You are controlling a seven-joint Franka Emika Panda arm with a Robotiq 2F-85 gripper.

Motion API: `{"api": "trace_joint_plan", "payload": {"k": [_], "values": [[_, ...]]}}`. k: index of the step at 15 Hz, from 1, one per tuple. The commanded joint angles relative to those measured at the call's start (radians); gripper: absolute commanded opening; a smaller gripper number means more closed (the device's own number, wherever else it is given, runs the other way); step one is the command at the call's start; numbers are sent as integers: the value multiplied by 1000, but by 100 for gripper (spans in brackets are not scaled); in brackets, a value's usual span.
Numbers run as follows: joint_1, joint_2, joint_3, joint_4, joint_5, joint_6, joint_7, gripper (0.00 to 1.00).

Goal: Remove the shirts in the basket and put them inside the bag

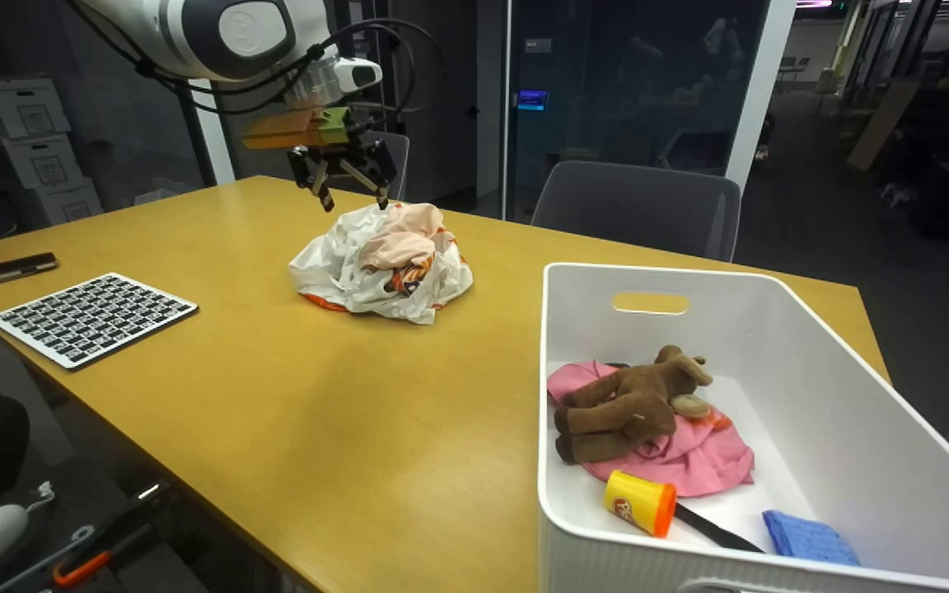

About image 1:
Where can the white labelled cardboard box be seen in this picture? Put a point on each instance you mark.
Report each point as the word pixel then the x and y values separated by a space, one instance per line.
pixel 51 168
pixel 30 107

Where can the grey office chair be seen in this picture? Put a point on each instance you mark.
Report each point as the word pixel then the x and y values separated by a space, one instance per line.
pixel 392 150
pixel 639 203

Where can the yellow play dough cup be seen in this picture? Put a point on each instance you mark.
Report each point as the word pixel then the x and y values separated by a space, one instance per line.
pixel 639 503

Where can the black marker pen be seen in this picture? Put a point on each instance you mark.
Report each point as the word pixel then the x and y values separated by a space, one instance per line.
pixel 7 270

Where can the blue lit display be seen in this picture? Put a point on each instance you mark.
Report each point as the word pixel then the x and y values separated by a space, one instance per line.
pixel 532 102

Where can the black white calibration checkerboard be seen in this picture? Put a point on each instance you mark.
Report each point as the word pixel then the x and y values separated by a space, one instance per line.
pixel 92 316

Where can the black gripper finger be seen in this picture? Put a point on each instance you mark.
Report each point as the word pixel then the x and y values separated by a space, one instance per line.
pixel 386 181
pixel 314 180

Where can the brown plush toy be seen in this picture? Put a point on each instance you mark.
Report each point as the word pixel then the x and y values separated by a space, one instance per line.
pixel 626 406

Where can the white window frame post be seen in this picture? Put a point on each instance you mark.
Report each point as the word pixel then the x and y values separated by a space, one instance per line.
pixel 213 137
pixel 764 88

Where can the blue sponge cloth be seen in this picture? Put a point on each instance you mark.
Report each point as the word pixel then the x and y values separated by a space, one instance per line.
pixel 809 538

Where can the pink cloth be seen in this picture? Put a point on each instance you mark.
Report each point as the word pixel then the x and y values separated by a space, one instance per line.
pixel 705 460

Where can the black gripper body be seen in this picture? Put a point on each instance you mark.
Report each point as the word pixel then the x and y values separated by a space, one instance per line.
pixel 358 134

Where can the peach shirt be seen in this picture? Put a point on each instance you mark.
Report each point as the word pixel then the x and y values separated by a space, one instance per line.
pixel 402 236

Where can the white orange plastic bag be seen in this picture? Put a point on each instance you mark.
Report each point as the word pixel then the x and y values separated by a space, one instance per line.
pixel 330 267

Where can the white plastic basket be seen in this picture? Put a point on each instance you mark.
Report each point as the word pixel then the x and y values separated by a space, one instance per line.
pixel 880 382

